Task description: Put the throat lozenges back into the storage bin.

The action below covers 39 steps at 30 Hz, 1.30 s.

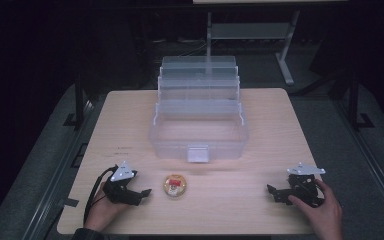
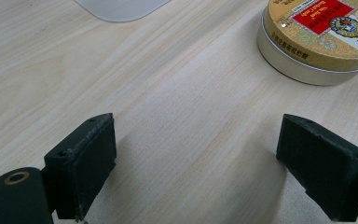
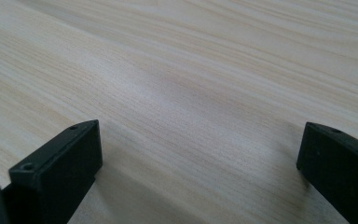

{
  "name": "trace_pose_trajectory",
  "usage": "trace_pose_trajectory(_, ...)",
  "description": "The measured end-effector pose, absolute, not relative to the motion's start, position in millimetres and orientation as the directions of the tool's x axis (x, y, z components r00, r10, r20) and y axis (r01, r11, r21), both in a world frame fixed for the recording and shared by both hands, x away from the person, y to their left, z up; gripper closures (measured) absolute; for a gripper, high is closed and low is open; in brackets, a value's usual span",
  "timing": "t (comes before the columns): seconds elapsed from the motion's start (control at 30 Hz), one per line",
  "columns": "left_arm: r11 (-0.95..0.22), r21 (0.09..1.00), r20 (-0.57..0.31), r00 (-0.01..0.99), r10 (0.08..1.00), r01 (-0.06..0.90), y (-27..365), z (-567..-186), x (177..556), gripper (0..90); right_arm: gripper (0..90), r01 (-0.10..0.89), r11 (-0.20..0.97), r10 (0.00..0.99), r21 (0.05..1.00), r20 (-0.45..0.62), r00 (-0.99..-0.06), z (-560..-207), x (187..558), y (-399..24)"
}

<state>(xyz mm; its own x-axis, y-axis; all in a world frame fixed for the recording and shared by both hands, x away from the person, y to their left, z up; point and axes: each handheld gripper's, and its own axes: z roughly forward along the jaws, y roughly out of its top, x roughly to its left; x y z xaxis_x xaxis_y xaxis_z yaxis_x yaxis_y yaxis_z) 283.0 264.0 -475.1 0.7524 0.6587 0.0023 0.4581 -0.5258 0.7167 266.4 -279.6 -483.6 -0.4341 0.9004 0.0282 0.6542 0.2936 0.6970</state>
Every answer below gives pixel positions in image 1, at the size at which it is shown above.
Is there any black metal post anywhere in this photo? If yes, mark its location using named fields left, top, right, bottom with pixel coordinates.
left=347, top=71, right=375, bottom=131
left=63, top=75, right=86, bottom=131

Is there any metal floor rail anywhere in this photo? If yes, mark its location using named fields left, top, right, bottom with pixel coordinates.
left=334, top=99, right=384, bottom=231
left=21, top=99, right=96, bottom=240

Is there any black cable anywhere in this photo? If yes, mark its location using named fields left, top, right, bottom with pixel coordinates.
left=83, top=164, right=118, bottom=225

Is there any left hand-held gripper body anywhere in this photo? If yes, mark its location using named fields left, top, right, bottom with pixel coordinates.
left=102, top=161, right=142, bottom=206

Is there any person's right hand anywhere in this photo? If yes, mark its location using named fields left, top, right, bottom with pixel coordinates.
left=287, top=178, right=344, bottom=240

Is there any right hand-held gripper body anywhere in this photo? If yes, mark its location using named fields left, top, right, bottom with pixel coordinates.
left=286, top=161, right=327, bottom=208

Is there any person's left hand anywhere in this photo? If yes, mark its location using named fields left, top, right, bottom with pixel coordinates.
left=84, top=181, right=132, bottom=232

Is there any white metal stand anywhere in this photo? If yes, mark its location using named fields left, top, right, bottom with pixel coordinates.
left=205, top=9, right=302, bottom=86

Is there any clear plastic tiered storage box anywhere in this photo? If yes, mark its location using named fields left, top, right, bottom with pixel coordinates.
left=147, top=55, right=250, bottom=164

